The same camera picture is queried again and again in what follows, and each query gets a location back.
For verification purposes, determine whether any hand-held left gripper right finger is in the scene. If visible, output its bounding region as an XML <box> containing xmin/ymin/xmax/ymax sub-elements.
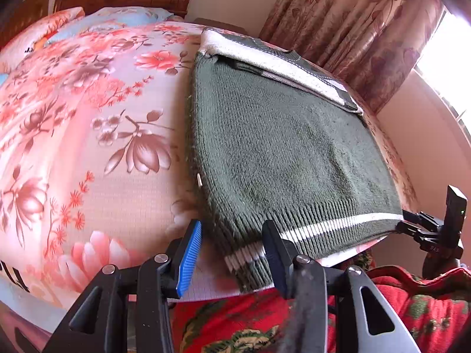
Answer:
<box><xmin>261</xmin><ymin>220</ymin><xmax>422</xmax><ymax>353</ymax></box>

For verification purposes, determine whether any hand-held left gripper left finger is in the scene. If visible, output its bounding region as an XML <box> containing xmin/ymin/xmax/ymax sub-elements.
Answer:
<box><xmin>42</xmin><ymin>220</ymin><xmax>204</xmax><ymax>353</ymax></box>

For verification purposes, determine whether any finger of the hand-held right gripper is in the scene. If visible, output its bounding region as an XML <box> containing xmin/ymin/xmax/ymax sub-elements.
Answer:
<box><xmin>395</xmin><ymin>221</ymin><xmax>442</xmax><ymax>245</ymax></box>
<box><xmin>402</xmin><ymin>209</ymin><xmax>438</xmax><ymax>226</ymax></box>

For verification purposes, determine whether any green knit sweater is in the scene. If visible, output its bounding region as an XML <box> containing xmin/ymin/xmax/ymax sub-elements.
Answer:
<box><xmin>187</xmin><ymin>27</ymin><xmax>404</xmax><ymax>295</ymax></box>

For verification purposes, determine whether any red floral blanket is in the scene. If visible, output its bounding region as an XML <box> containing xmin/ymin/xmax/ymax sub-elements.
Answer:
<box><xmin>171</xmin><ymin>254</ymin><xmax>471</xmax><ymax>353</ymax></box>

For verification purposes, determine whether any pink floral bed sheet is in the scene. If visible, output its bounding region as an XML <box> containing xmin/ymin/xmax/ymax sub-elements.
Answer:
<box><xmin>0</xmin><ymin>5</ymin><xmax>420</xmax><ymax>309</ymax></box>

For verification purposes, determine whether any window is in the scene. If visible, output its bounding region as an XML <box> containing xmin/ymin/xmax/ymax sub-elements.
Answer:
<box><xmin>414</xmin><ymin>7</ymin><xmax>471</xmax><ymax>133</ymax></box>

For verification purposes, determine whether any pink floral curtain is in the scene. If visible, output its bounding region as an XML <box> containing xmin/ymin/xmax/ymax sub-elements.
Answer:
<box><xmin>259</xmin><ymin>0</ymin><xmax>447</xmax><ymax>114</ymax></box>

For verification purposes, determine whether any wooden nightstand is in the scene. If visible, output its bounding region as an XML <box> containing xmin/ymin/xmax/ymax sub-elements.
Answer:
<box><xmin>193</xmin><ymin>17</ymin><xmax>243</xmax><ymax>32</ymax></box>

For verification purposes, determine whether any light blue pillow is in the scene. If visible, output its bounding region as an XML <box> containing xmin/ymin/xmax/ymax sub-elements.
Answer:
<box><xmin>44</xmin><ymin>6</ymin><xmax>175</xmax><ymax>46</ymax></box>

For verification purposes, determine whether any pink floral pillow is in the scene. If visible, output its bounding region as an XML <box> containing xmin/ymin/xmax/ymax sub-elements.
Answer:
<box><xmin>0</xmin><ymin>6</ymin><xmax>85</xmax><ymax>74</ymax></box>

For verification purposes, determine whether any small wooden headboard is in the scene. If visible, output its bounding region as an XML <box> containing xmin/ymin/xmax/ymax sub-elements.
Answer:
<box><xmin>0</xmin><ymin>0</ymin><xmax>52</xmax><ymax>48</ymax></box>

